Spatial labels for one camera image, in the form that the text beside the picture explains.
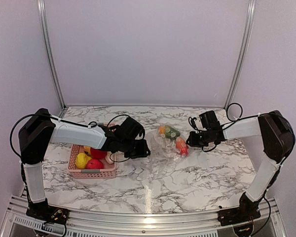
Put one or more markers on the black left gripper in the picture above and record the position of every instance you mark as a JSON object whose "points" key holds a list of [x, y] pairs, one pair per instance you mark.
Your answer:
{"points": [[142, 152]]}

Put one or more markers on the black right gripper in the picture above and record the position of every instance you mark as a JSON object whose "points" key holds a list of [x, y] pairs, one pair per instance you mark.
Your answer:
{"points": [[192, 141]]}

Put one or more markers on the pale green fake cabbage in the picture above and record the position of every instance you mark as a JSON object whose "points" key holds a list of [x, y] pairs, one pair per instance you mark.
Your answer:
{"points": [[109, 159]]}

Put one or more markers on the red fake apple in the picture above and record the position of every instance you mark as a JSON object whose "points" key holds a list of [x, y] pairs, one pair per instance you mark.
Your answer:
{"points": [[98, 154]]}

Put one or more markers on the red fake tomato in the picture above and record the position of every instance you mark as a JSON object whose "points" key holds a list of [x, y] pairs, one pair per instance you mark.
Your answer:
{"points": [[94, 164]]}

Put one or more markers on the clear zip top bag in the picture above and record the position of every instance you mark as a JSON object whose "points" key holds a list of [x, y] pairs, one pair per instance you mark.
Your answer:
{"points": [[164, 154]]}

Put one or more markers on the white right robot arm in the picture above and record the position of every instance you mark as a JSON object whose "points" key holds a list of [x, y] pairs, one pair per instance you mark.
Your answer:
{"points": [[278, 140]]}

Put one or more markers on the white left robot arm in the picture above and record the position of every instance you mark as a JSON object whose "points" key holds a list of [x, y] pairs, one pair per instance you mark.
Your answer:
{"points": [[42, 128]]}

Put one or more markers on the red orange fake fruit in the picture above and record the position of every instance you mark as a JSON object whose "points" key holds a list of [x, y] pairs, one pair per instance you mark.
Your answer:
{"points": [[181, 146]]}

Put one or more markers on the orange fake tangerine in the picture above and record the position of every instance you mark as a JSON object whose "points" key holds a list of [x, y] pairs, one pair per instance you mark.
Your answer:
{"points": [[162, 130]]}

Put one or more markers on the pink perforated plastic basket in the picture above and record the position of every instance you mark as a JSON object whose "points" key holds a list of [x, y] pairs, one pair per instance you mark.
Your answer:
{"points": [[93, 137]]}

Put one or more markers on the aluminium front rail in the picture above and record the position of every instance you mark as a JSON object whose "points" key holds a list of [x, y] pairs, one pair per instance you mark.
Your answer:
{"points": [[83, 223]]}

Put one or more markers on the right aluminium frame post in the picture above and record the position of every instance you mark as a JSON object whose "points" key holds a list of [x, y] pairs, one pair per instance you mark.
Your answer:
{"points": [[242, 52]]}

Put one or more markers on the aluminium frame post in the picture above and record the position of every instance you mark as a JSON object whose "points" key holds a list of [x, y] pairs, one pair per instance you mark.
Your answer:
{"points": [[48, 49], [242, 52]]}

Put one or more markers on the left aluminium frame post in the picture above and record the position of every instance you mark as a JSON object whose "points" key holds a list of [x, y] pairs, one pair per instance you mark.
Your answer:
{"points": [[48, 49]]}

